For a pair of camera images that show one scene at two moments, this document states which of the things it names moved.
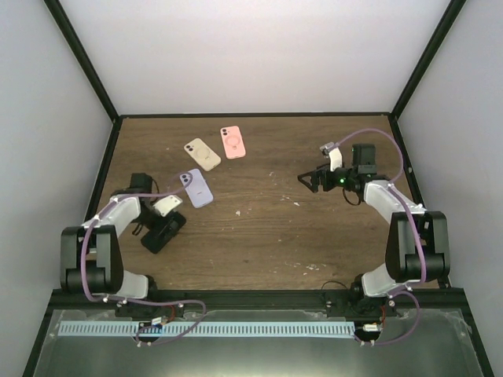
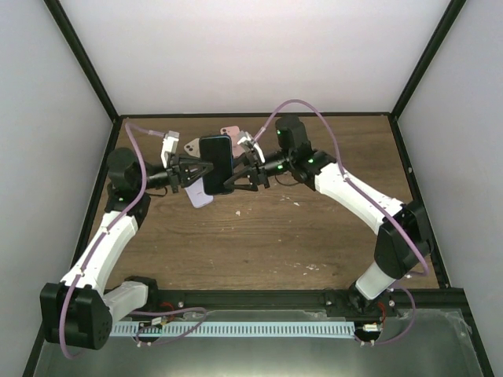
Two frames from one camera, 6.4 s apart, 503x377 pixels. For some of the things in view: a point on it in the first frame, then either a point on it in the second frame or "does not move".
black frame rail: [441, 301] does not move
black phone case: [157, 237] to [217, 149]
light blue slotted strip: [207, 329] does not move
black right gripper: [324, 174] to [254, 171]
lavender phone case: [196, 188] does not move
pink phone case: [233, 142] does not move
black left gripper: [160, 228] to [180, 176]
